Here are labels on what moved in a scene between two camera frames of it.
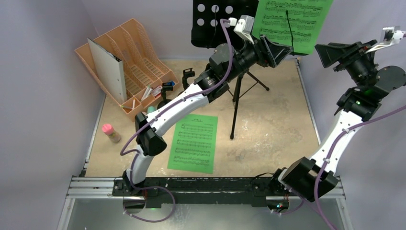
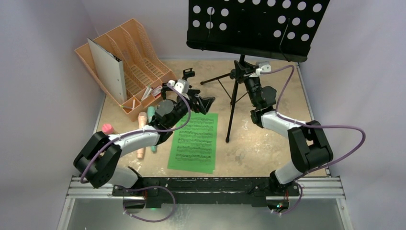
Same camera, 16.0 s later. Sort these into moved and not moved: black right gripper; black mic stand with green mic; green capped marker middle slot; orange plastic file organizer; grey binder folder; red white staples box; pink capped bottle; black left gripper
Moved: black right gripper; black left gripper
Not moved: grey binder folder; green capped marker middle slot; pink capped bottle; orange plastic file organizer; red white staples box; black mic stand with green mic
